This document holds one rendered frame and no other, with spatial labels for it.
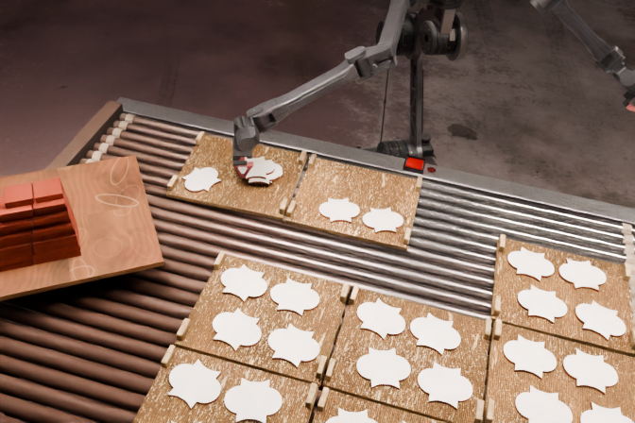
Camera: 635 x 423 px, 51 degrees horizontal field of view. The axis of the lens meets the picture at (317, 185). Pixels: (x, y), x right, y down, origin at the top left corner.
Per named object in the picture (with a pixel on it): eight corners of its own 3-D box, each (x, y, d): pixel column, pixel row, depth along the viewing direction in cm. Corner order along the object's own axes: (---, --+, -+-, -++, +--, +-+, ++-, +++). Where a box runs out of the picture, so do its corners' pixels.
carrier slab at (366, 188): (312, 160, 245) (312, 157, 244) (421, 183, 239) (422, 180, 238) (284, 223, 219) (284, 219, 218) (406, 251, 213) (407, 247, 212)
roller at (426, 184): (125, 120, 263) (124, 109, 260) (633, 232, 234) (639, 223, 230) (119, 126, 260) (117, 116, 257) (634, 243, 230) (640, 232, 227)
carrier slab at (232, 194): (201, 137, 251) (201, 134, 250) (307, 158, 246) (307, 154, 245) (165, 196, 225) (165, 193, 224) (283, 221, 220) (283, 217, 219)
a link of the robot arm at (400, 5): (398, 76, 216) (389, 52, 209) (359, 80, 222) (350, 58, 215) (419, -6, 242) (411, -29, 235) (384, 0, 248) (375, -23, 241)
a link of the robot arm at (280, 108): (370, 68, 224) (361, 42, 217) (377, 76, 220) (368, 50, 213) (259, 127, 225) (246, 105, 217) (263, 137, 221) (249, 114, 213)
